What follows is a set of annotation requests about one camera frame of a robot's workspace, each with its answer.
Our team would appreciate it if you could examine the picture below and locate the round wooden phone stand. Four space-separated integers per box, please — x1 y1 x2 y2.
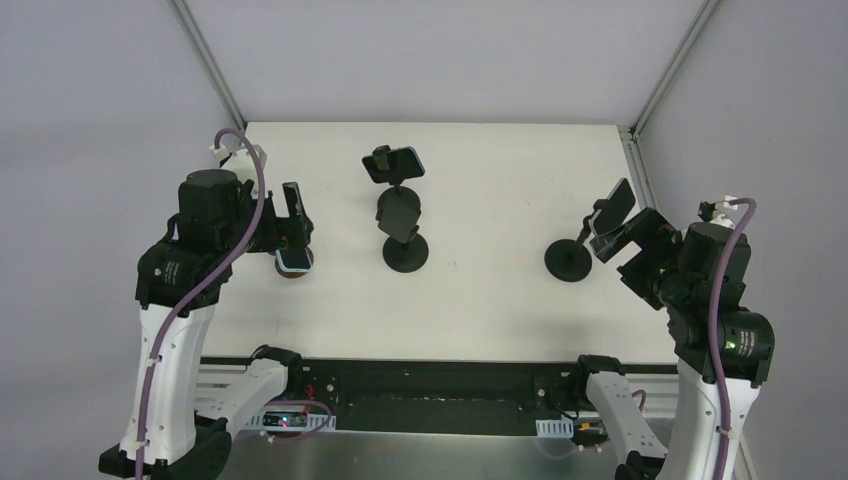
274 248 316 280

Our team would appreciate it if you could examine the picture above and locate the right white cable duct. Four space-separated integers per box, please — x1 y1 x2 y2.
535 417 574 439

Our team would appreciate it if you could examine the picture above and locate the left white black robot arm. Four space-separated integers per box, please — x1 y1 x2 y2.
98 169 314 479

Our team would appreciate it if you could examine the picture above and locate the black phone stand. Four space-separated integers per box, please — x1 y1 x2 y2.
372 145 421 220
544 209 599 283
382 233 429 273

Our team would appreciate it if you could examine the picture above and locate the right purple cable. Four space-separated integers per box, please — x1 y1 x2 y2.
706 197 759 480

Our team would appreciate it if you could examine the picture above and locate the white cable duct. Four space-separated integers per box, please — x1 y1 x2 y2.
535 417 574 439
243 411 337 433

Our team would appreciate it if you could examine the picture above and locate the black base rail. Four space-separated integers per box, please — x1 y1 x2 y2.
272 358 593 436

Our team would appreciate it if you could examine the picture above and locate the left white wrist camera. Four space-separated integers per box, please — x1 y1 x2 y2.
209 145 267 183

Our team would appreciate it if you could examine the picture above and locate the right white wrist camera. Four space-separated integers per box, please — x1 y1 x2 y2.
698 195 738 229

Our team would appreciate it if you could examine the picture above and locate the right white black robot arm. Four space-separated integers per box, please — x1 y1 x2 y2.
567 208 775 479

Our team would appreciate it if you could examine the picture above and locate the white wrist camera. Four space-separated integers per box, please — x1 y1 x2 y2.
698 195 738 229
209 145 267 183

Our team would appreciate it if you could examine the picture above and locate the left white cable duct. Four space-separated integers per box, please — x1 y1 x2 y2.
243 411 337 433

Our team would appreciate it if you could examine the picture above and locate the black phone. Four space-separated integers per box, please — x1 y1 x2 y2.
376 194 421 243

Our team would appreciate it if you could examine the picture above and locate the blue-cased phone on back stand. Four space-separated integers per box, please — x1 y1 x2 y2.
362 145 426 185

